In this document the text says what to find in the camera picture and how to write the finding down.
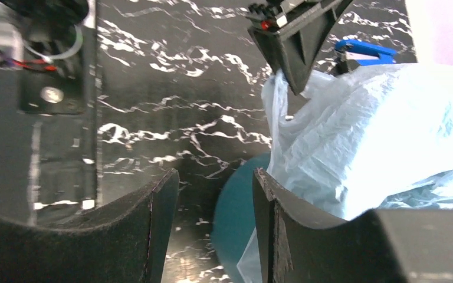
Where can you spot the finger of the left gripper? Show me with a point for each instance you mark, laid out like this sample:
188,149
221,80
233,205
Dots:
294,51

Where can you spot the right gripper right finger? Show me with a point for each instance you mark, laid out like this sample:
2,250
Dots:
299,242

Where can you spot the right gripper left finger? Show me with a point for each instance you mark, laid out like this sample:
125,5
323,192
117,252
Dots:
123,241

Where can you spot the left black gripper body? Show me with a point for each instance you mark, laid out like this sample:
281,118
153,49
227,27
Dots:
281,15

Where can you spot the teal plastic trash bin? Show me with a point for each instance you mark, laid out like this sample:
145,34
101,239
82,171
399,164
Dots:
234,235

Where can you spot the light blue plastic bag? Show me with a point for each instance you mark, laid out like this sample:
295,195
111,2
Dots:
379,137

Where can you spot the blue stapler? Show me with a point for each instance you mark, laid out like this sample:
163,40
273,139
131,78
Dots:
352,54

